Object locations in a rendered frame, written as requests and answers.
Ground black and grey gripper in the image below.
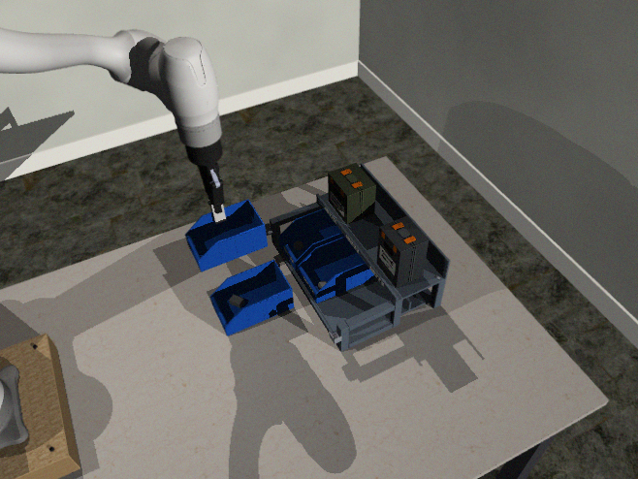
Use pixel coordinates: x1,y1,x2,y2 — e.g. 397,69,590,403
185,139,226,224

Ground grey metal shelf rack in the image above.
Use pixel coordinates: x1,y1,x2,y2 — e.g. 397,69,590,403
265,163,450,351

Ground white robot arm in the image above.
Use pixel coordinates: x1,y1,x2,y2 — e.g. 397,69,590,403
0,27,222,449

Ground dark green case with handle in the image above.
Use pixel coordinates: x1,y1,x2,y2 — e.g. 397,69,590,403
328,163,376,224

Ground black case with orange latches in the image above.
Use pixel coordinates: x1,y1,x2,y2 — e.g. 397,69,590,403
377,216,429,288

